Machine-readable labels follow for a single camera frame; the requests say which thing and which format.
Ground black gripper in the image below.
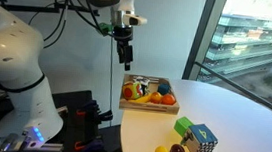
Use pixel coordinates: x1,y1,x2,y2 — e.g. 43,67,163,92
113,26,133,71

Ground blue number four cube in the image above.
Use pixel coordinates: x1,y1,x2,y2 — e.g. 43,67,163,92
182,124,218,152

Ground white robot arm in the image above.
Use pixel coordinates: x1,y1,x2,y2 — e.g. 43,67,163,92
0,0,147,150

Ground white black patterned cube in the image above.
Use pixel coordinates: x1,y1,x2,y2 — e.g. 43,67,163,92
134,76,150,90

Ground wooden tray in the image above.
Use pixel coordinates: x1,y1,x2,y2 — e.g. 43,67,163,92
119,74,180,114

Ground yellow banana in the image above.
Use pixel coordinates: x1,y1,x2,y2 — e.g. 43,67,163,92
129,93,152,103

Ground orange fruit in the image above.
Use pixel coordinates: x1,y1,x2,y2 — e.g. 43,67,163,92
150,92,162,103

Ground red tomato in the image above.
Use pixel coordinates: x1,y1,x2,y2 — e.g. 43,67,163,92
162,94,176,106

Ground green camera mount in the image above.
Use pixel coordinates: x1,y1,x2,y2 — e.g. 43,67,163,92
99,22,113,36

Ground black clamp orange handles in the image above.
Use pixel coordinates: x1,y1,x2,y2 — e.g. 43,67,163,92
74,100,113,152

